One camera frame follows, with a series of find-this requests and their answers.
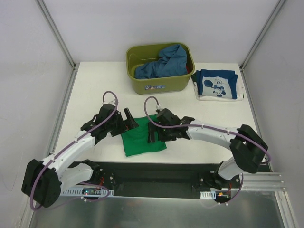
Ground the green t shirt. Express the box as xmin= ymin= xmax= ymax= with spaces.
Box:
xmin=121 ymin=116 xmax=167 ymax=157

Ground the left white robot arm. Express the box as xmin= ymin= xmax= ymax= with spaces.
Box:
xmin=21 ymin=104 xmax=139 ymax=211

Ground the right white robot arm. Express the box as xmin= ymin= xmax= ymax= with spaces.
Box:
xmin=148 ymin=108 xmax=269 ymax=190

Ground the blue t shirt in bin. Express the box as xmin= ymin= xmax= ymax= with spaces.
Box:
xmin=134 ymin=44 xmax=188 ymax=79

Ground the folded navy printed t shirt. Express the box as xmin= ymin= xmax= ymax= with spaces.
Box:
xmin=191 ymin=69 xmax=238 ymax=100

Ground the olive green plastic bin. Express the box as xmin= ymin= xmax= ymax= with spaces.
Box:
xmin=126 ymin=42 xmax=195 ymax=95

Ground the folded white t shirt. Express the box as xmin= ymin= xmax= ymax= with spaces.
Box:
xmin=192 ymin=76 xmax=244 ymax=102

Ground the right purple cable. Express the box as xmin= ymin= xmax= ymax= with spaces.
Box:
xmin=143 ymin=96 xmax=273 ymax=205

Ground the purple cable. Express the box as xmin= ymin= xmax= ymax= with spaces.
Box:
xmin=29 ymin=91 xmax=119 ymax=211
xmin=143 ymin=96 xmax=273 ymax=205

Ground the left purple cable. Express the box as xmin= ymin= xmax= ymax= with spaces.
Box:
xmin=29 ymin=91 xmax=119 ymax=211

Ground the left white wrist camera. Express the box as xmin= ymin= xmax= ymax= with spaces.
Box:
xmin=103 ymin=99 xmax=118 ymax=106

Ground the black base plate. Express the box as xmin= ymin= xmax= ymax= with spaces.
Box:
xmin=71 ymin=161 xmax=246 ymax=200

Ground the left white cable duct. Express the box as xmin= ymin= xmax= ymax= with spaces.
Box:
xmin=60 ymin=187 xmax=114 ymax=198

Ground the white cable duct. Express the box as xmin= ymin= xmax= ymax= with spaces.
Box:
xmin=199 ymin=190 xmax=216 ymax=200
xmin=60 ymin=187 xmax=114 ymax=198

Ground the right white cable duct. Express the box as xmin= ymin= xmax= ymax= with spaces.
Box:
xmin=199 ymin=190 xmax=216 ymax=200

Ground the left aluminium frame post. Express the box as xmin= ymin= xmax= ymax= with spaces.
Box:
xmin=35 ymin=0 xmax=77 ymax=69

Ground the aluminium frame post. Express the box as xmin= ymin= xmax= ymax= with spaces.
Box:
xmin=240 ymin=0 xmax=287 ymax=72
xmin=35 ymin=0 xmax=77 ymax=69

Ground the right aluminium frame post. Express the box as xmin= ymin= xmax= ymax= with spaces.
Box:
xmin=240 ymin=0 xmax=287 ymax=72

